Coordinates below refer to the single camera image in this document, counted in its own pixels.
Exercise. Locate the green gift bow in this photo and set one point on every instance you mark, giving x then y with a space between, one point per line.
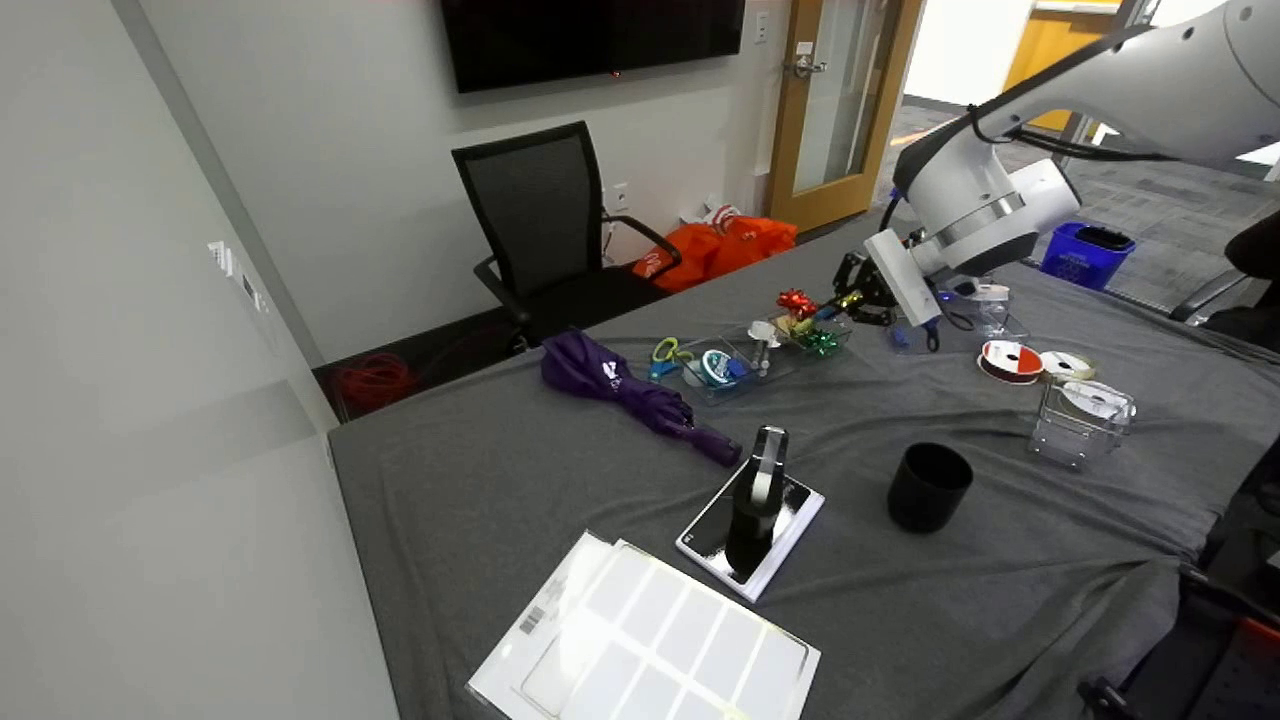
822 343

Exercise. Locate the green blue plastic rings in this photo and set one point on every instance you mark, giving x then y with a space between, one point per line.
665 355

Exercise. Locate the blue tape roll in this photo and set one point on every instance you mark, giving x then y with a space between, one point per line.
724 368

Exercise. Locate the black cup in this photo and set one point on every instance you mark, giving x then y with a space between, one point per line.
929 491

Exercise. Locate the gold gift bow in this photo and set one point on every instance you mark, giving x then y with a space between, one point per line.
795 325

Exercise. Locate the black tape dispenser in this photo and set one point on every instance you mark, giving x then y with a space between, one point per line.
755 505

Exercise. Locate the black chair with red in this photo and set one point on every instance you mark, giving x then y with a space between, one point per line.
1252 532

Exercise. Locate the flat black white box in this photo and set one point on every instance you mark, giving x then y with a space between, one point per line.
707 532

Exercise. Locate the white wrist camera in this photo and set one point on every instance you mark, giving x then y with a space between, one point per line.
907 276

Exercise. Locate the red gift bow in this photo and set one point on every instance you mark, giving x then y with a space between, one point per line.
797 300

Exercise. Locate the small blue object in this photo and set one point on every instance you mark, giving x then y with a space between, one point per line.
907 336

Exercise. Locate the small clear square container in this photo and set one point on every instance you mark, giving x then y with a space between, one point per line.
1074 436

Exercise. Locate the white wall switch plate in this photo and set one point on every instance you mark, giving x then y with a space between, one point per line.
222 256

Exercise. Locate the orange bag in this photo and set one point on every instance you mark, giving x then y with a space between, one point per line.
722 251

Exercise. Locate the black mesh office chair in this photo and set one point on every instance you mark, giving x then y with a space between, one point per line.
535 202

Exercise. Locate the white label sheet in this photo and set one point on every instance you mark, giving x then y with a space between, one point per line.
641 642

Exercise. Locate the black wall television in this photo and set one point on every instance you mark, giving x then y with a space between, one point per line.
585 40

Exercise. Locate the purple cloth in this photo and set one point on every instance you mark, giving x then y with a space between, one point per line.
585 367

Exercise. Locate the blue bin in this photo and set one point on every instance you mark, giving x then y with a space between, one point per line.
1102 256

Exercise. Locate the red white ribbon spool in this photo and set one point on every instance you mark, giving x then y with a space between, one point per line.
1008 359

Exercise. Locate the white wall outlet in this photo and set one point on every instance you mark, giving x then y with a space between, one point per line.
622 193

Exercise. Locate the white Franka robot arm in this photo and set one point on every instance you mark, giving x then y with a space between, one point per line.
1174 83

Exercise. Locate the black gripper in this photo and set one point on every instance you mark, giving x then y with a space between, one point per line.
868 281

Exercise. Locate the wooden door with glass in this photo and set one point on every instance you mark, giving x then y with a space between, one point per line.
786 161

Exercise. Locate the yellow wooden door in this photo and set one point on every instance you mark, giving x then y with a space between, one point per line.
1040 40

